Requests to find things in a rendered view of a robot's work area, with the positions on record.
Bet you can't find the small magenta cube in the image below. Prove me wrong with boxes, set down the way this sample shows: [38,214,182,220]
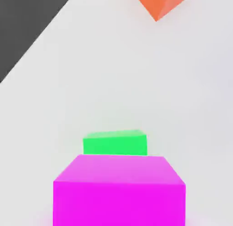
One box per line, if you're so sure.
[53,154,187,226]

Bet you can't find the small green cube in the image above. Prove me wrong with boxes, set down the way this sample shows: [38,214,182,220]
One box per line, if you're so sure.
[82,129,148,156]

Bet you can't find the large orange box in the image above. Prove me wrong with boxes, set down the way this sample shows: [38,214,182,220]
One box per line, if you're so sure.
[133,0,195,22]

